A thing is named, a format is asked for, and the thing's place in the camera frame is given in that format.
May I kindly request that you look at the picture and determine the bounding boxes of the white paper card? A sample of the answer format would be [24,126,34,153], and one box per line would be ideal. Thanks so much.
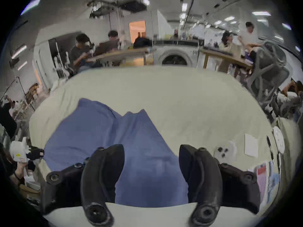
[244,133,259,157]

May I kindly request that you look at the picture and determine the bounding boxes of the white round disc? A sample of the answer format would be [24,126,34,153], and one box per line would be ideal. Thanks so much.
[272,126,285,154]

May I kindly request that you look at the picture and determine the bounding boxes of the person's left hand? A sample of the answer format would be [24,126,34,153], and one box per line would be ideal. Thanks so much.
[14,160,36,186]

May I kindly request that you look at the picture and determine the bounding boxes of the white washing machine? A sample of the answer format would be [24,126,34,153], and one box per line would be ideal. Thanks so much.
[152,40,204,68]

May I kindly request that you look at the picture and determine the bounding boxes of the pink printed sheet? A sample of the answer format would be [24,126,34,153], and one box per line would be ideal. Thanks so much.
[247,161,269,204]

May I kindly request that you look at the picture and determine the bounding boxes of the grey office chair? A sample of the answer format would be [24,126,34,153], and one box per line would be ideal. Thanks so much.
[247,40,291,119]

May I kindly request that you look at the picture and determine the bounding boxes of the blue printed sheet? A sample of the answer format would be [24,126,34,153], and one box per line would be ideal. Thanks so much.
[267,160,282,204]

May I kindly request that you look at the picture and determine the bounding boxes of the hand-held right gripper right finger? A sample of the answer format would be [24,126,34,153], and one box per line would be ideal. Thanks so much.
[179,144,261,227]

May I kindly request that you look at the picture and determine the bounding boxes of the white hand controller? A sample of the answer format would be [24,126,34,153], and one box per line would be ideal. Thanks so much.
[214,140,238,161]

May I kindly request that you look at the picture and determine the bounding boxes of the bed with beige sheet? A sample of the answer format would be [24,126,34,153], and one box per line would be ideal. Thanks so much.
[29,65,301,222]

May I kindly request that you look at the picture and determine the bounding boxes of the wooden table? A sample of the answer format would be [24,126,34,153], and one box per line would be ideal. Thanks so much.
[199,45,254,76]
[86,39,150,67]

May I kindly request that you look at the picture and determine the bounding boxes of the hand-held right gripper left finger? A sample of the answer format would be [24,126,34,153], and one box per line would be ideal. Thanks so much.
[40,144,125,227]

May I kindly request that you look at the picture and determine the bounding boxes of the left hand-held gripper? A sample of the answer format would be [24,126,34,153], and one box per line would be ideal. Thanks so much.
[10,137,45,163]

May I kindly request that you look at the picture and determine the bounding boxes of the blue shirt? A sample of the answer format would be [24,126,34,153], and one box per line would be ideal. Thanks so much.
[43,98,190,209]

